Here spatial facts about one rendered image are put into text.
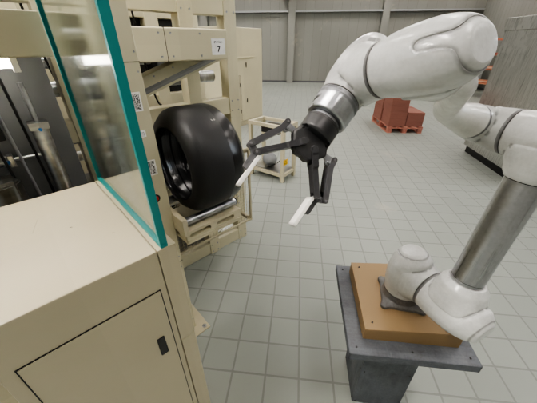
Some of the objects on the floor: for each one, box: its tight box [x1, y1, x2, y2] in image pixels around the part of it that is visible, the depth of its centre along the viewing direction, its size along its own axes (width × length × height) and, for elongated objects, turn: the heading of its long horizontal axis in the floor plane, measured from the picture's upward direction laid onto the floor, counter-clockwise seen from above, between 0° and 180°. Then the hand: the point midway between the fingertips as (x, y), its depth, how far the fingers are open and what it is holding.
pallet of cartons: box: [372, 98, 425, 134], centre depth 627 cm, size 85×119×72 cm
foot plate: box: [191, 303, 210, 337], centre depth 189 cm, size 27×27×2 cm
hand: (268, 201), depth 54 cm, fingers open, 13 cm apart
